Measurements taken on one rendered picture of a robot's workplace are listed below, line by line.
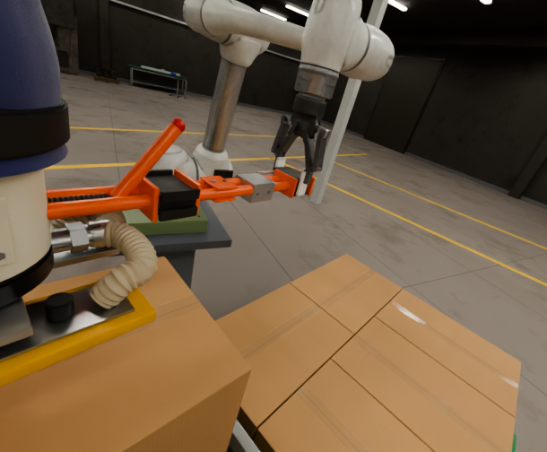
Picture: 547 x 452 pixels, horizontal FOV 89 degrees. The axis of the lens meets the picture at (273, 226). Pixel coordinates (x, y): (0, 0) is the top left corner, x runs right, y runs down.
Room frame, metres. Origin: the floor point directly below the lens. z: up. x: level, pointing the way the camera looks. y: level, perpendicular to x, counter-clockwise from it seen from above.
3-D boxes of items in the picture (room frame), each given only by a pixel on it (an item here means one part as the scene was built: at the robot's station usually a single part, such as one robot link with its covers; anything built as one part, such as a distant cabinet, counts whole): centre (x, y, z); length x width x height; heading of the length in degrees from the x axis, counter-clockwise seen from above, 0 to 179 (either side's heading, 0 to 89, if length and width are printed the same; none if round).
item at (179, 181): (0.44, 0.19, 1.22); 0.10 x 0.08 x 0.06; 53
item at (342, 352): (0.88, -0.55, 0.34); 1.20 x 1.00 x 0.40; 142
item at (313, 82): (0.71, -0.01, 1.45); 0.09 x 0.09 x 0.06
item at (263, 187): (0.61, 0.07, 1.21); 0.07 x 0.07 x 0.04; 53
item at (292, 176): (0.71, -0.02, 1.21); 0.08 x 0.07 x 0.05; 143
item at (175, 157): (1.18, 0.51, 0.98); 0.18 x 0.16 x 0.22; 137
